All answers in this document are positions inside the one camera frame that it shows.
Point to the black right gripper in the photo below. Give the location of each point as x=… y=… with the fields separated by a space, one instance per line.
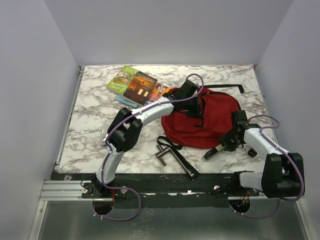
x=231 y=147

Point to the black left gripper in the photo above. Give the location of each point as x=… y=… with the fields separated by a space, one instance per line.
x=196 y=112

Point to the red backpack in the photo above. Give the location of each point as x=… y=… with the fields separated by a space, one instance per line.
x=183 y=131

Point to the orange black highlighter marker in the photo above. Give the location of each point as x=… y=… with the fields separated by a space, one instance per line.
x=252 y=153

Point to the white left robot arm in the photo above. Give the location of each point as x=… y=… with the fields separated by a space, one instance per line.
x=124 y=132

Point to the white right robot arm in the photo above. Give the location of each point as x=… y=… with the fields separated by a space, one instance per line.
x=283 y=171

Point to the clear plastic bag of parts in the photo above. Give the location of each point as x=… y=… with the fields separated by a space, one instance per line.
x=104 y=133

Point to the purple orange Roald Dahl book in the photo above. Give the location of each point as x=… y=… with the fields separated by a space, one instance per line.
x=156 y=93

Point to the dark metal T-shaped tool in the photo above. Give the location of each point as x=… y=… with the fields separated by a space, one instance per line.
x=162 y=151

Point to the dark brown novel book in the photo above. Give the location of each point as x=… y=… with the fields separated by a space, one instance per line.
x=140 y=88

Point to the light blue notebook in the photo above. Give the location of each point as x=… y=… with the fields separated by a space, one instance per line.
x=120 y=98

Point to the green treehouse book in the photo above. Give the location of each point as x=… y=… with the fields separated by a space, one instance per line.
x=121 y=81

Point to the aluminium rail frame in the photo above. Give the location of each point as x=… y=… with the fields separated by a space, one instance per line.
x=68 y=216

